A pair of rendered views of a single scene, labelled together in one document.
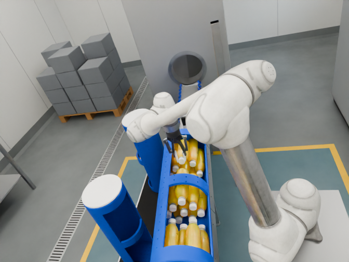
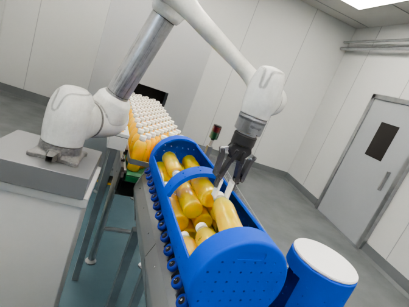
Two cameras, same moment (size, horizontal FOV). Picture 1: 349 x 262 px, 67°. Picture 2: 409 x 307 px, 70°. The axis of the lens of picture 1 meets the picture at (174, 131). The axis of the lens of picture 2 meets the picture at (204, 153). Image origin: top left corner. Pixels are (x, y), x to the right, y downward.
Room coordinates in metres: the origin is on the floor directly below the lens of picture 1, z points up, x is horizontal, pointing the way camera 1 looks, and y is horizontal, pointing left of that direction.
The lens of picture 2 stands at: (1.84, -0.62, 1.57)
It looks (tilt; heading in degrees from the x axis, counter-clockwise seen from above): 15 degrees down; 144
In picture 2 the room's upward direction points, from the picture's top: 21 degrees clockwise
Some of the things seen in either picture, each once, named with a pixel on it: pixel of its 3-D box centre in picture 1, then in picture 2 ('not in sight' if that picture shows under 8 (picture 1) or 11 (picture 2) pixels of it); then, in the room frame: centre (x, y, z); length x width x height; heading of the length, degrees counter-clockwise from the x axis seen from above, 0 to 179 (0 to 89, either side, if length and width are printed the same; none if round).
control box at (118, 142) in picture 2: not in sight; (117, 136); (0.22, -0.06, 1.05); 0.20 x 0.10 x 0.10; 167
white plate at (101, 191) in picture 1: (102, 190); (324, 259); (1.29, 0.58, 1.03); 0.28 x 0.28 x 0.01
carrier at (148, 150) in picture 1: (150, 153); not in sight; (2.06, 0.29, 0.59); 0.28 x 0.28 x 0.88
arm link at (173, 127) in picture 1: (170, 124); (249, 125); (1.15, 0.01, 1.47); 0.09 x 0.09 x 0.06
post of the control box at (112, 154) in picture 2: not in sight; (94, 215); (0.22, -0.06, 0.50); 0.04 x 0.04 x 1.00; 77
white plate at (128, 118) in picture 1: (136, 117); not in sight; (2.06, 0.29, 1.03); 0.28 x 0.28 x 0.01
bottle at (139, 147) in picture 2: not in sight; (137, 154); (0.33, 0.04, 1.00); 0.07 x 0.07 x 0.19
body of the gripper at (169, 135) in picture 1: (173, 135); (240, 146); (1.15, 0.01, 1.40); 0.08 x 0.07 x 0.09; 77
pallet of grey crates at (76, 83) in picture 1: (85, 79); not in sight; (4.59, 1.24, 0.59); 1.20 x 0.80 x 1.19; 70
